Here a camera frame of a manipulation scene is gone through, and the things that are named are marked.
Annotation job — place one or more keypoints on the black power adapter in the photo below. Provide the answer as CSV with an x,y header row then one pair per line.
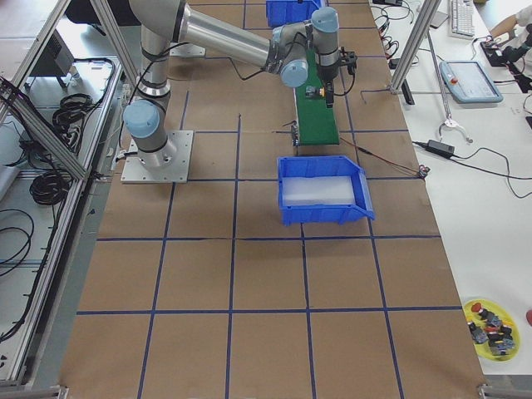
x,y
441,149

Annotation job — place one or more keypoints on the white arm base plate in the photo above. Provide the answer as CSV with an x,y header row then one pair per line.
x,y
171,164

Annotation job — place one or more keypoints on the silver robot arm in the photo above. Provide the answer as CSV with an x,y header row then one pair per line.
x,y
247,96

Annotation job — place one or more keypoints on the blue left plastic bin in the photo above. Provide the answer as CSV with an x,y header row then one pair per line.
x,y
281,12

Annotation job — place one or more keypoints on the blue plastic bin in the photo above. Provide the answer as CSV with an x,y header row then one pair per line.
x,y
319,166
281,12

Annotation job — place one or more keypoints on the blue right plastic bin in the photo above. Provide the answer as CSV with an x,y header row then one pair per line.
x,y
319,166

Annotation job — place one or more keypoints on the white foam pad right bin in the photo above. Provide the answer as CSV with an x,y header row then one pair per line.
x,y
326,190

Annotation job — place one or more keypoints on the green conveyor belt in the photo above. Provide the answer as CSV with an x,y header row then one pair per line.
x,y
316,124

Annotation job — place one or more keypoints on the teach pendant tablet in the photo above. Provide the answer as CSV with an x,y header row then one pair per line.
x,y
468,82

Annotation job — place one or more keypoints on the yellow mushroom push button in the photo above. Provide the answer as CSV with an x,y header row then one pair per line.
x,y
314,92

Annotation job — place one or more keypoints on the white keyboard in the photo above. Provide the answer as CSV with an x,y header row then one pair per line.
x,y
461,18

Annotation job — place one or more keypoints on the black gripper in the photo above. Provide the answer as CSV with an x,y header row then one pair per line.
x,y
327,74

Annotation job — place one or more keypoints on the yellow tray of buttons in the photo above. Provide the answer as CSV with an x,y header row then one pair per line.
x,y
492,330

